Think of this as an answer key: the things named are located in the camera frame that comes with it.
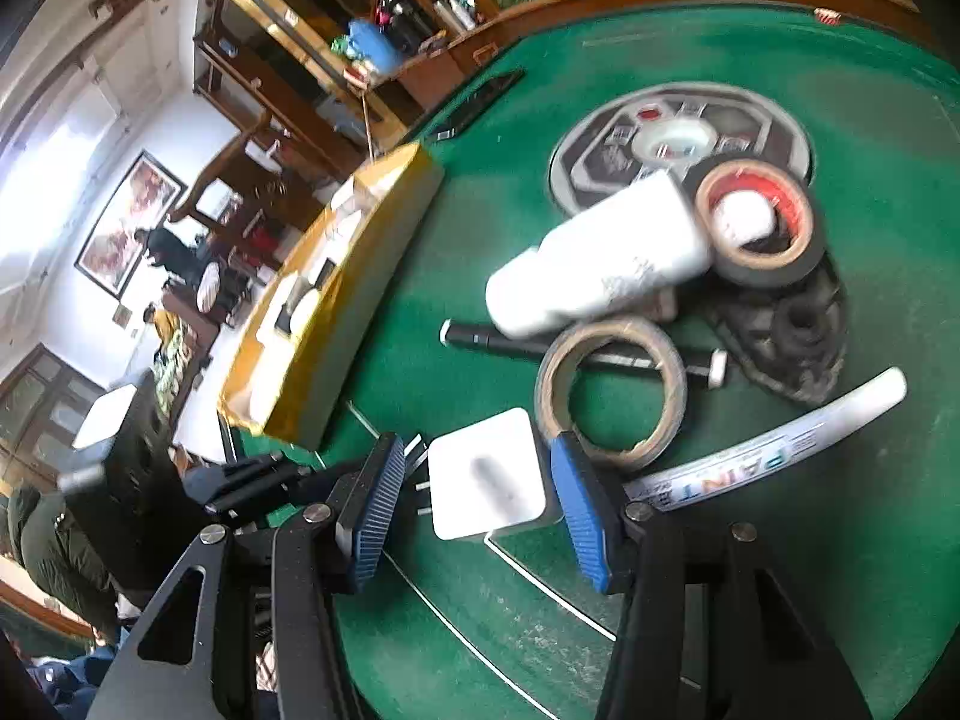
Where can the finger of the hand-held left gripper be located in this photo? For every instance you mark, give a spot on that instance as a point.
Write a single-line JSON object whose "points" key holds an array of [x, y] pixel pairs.
{"points": [[300, 491], [247, 474]]}

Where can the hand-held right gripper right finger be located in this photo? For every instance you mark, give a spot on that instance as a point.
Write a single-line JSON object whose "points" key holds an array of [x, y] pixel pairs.
{"points": [[585, 517]]}

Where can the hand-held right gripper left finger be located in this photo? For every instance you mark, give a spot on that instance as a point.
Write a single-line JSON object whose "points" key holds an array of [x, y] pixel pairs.
{"points": [[375, 517]]}

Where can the white charger adapter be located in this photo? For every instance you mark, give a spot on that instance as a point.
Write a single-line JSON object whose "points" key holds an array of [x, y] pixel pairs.
{"points": [[487, 472]]}

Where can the beige tape roll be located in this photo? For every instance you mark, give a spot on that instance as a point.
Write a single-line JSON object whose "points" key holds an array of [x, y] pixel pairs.
{"points": [[551, 390]]}

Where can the white paint tube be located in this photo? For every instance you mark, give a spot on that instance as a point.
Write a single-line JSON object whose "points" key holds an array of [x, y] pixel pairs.
{"points": [[750, 465]]}

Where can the yellow cardboard box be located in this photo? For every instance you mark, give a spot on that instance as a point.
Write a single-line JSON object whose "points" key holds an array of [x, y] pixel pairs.
{"points": [[352, 300]]}

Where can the black marker pen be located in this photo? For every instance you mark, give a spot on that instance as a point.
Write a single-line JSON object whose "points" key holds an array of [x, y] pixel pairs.
{"points": [[480, 337]]}

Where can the white plastic bottle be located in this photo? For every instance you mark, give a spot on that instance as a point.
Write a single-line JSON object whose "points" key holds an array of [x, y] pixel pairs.
{"points": [[585, 262]]}

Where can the black patterned tape dispenser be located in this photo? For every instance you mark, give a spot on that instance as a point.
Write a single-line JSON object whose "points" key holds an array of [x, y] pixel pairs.
{"points": [[795, 367]]}

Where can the black tape roll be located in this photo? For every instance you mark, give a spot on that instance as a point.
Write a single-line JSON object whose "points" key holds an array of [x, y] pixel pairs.
{"points": [[806, 240]]}

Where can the blue cloth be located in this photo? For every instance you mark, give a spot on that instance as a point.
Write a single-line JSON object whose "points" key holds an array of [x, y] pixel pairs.
{"points": [[71, 682]]}

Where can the white small carton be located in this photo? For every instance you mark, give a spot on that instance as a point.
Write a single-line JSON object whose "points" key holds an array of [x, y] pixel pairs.
{"points": [[352, 199]]}

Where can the curved wooden stand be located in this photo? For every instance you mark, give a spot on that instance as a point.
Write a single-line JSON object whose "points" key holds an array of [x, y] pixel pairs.
{"points": [[225, 165]]}

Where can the round table control panel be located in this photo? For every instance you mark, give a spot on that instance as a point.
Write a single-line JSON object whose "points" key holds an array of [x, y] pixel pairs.
{"points": [[600, 157]]}

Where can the wooden stick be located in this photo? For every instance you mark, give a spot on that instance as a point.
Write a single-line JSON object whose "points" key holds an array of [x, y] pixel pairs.
{"points": [[367, 127]]}

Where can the black smartphone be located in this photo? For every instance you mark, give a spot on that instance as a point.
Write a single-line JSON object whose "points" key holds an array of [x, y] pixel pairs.
{"points": [[480, 101]]}

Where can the wooden side cabinet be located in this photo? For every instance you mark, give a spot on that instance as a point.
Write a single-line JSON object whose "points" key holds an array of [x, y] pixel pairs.
{"points": [[442, 71]]}

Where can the blue thermos jug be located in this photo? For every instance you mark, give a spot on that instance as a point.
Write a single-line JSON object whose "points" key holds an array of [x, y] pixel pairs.
{"points": [[371, 41]]}

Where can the black thermos jug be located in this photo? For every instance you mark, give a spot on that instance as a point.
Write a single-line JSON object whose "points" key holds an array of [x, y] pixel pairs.
{"points": [[405, 28]]}

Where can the red white small tray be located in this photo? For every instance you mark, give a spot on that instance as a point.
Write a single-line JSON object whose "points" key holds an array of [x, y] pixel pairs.
{"points": [[827, 16]]}

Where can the framed wall painting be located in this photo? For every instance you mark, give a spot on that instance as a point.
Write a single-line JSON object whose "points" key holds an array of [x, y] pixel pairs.
{"points": [[127, 225]]}

